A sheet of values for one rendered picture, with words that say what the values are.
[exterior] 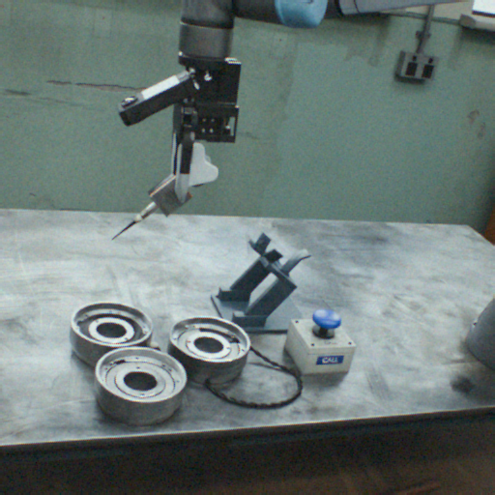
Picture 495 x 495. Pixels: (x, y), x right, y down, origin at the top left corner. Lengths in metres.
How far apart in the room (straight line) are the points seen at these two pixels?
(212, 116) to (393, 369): 0.44
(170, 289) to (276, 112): 1.60
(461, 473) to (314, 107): 1.68
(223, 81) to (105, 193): 1.59
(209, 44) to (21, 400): 0.51
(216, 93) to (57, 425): 0.50
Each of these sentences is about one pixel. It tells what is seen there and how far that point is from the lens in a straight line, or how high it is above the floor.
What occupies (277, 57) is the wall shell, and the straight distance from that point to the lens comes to 2.59.
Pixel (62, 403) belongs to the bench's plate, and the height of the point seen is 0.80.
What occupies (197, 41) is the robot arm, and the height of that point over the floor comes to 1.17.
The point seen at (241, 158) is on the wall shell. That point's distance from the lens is 2.65.
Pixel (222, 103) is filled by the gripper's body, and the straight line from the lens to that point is 1.04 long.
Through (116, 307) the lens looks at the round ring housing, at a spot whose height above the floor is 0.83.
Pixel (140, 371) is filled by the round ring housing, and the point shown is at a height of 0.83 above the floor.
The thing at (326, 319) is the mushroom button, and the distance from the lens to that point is 0.97.
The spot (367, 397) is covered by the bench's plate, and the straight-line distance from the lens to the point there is 0.98.
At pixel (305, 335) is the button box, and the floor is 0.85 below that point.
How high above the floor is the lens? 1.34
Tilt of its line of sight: 25 degrees down
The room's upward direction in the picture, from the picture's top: 12 degrees clockwise
